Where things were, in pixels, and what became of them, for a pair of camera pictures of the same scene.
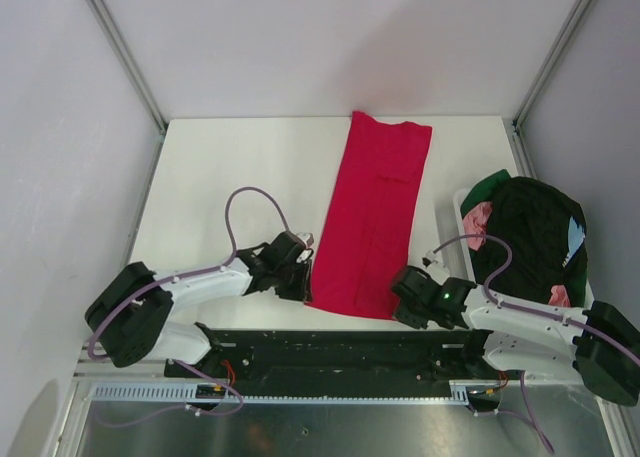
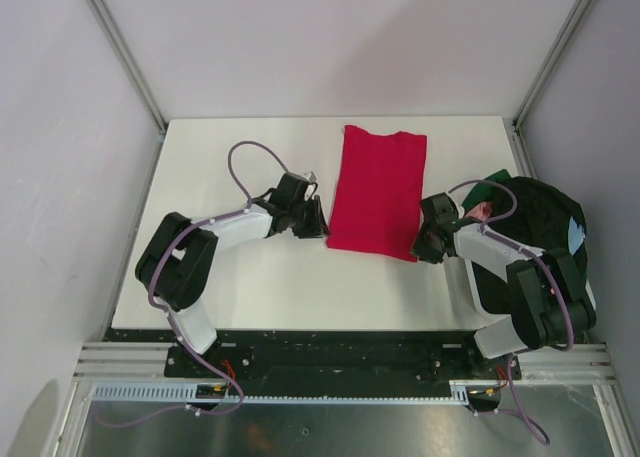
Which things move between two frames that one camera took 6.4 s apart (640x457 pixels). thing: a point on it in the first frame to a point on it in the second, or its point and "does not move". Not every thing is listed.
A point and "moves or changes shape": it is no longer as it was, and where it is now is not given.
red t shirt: x=370 y=216 moves or changes shape
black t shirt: x=533 y=217 does not move
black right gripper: x=405 y=317 to x=419 y=248
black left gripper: x=302 y=291 to x=317 y=226
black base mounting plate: x=339 y=363 does not move
